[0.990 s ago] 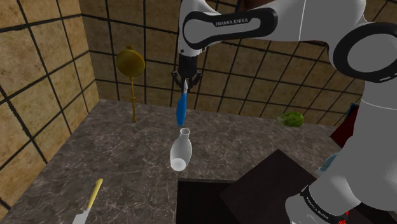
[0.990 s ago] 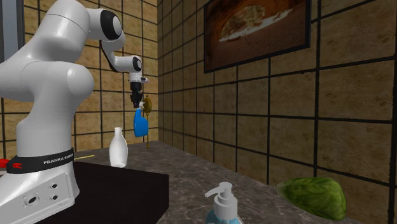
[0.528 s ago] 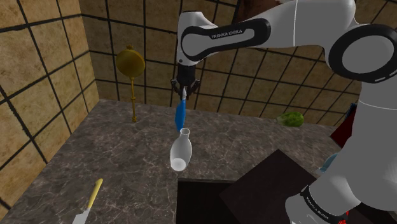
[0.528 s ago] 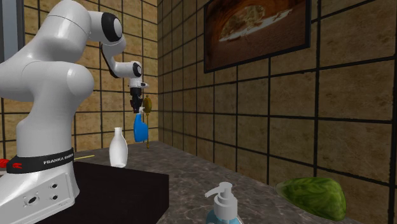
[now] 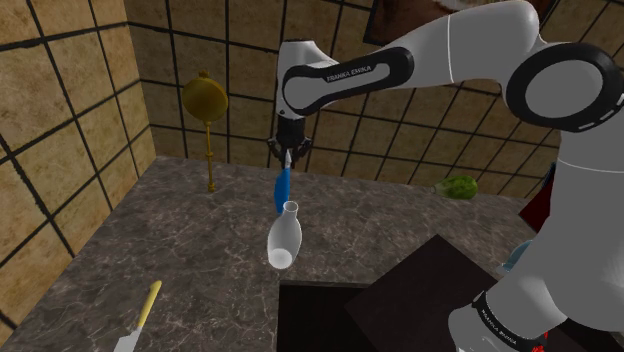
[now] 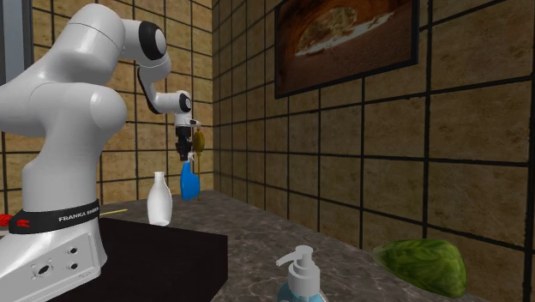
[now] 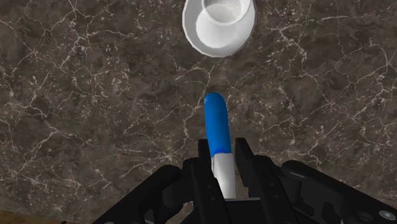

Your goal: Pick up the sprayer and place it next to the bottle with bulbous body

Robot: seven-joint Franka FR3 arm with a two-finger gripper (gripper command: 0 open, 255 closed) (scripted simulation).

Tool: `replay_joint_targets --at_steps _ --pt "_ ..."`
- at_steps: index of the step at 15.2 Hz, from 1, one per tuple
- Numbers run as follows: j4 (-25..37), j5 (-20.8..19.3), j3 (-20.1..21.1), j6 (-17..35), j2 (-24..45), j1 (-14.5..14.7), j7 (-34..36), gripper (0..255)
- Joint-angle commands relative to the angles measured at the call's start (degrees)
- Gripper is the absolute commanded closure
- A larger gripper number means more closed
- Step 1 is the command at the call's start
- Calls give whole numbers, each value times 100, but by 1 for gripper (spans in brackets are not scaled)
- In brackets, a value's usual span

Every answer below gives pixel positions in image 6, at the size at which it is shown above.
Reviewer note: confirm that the white bottle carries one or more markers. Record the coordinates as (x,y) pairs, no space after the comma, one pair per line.
(159,203)

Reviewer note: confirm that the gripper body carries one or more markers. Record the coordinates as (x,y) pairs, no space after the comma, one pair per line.
(182,140)

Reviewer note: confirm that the blue spray bottle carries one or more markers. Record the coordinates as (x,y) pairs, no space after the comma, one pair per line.
(189,184)

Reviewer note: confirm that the brass stand with oval head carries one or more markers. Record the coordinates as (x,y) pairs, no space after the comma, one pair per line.
(198,144)

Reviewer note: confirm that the framed wall picture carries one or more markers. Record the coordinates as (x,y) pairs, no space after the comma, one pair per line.
(347,39)

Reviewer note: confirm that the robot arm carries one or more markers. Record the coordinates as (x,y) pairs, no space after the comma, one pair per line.
(62,125)

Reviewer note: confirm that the yellow pencil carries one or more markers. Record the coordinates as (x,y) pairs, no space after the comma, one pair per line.
(113,212)

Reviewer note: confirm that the grey window frame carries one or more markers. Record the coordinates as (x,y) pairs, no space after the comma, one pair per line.
(14,37)

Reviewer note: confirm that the green cabbage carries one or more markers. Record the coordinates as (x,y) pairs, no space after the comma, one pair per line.
(422,265)

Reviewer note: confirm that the clear blue pump soap bottle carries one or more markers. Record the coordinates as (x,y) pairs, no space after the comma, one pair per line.
(303,274)

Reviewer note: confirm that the dark robot stand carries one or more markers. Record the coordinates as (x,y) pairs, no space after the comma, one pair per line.
(167,259)

